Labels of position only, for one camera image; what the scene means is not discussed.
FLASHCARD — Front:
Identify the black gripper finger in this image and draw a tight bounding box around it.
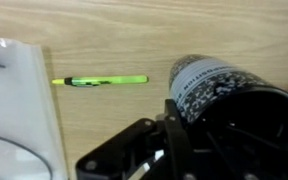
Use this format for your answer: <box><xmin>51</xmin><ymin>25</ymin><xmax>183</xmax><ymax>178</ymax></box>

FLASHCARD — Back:
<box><xmin>75</xmin><ymin>99</ymin><xmax>196</xmax><ymax>180</ymax></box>

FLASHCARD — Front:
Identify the black speckled composition mug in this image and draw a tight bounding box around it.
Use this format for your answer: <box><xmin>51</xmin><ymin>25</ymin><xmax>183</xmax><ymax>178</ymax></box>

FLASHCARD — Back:
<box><xmin>168</xmin><ymin>54</ymin><xmax>288</xmax><ymax>180</ymax></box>

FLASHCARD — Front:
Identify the green highlighter pen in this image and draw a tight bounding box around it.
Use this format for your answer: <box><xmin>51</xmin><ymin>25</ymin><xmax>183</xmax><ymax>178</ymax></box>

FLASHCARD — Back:
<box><xmin>52</xmin><ymin>75</ymin><xmax>149</xmax><ymax>87</ymax></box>

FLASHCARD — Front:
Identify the clear plastic bag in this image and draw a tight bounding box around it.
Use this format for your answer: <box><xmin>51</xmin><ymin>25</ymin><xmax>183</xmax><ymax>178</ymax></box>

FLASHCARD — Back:
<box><xmin>0</xmin><ymin>38</ymin><xmax>69</xmax><ymax>180</ymax></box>

